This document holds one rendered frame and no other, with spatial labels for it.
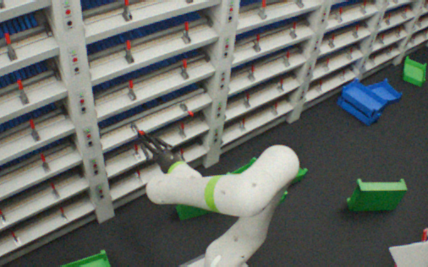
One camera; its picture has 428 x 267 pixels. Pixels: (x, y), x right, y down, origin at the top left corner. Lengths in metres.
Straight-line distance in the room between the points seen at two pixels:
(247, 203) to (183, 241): 1.05
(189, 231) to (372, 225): 1.04
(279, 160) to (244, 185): 0.15
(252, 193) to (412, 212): 1.64
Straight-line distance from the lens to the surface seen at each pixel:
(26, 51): 1.40
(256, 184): 1.10
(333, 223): 2.32
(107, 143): 1.81
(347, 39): 2.76
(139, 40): 1.64
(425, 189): 2.77
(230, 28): 1.81
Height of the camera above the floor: 1.84
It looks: 45 degrees down
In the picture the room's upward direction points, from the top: 7 degrees clockwise
